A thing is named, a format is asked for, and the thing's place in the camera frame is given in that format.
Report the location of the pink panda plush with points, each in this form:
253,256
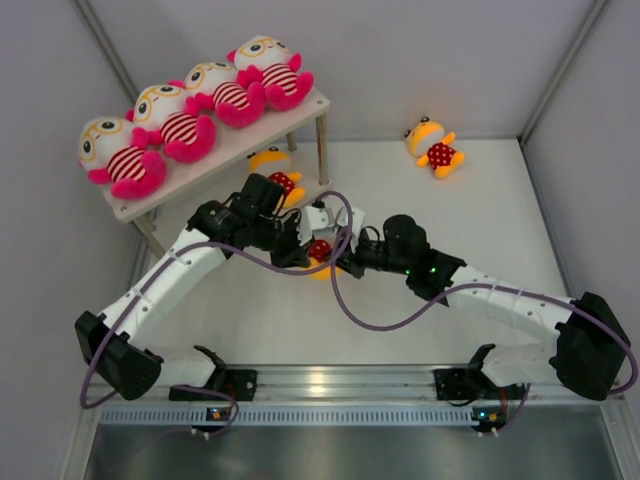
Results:
115,153
219,87
173,119

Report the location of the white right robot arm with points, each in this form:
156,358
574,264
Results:
577,343

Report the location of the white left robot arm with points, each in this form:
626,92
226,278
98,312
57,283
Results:
115,342

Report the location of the corner metal profile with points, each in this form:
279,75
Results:
578,40
101,37

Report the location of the yellow plush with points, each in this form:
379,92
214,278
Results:
432,146
276,165
319,253

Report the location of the white two-tier shelf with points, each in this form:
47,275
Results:
225,169

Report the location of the yellow plush front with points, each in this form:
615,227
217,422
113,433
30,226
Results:
319,253

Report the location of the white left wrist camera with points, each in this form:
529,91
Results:
316,223

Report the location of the pink panda plush face-down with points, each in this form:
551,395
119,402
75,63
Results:
269,62

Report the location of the yellow plush back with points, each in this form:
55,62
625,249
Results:
432,146

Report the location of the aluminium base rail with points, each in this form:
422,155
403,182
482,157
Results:
402,383

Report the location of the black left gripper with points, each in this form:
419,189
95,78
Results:
296,255

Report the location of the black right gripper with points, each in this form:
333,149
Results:
350,262

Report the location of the right corner metal profile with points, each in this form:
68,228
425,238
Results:
578,40

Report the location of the grey slotted cable duct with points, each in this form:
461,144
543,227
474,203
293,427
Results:
271,415

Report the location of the left corner metal profile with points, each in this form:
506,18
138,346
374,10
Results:
101,37

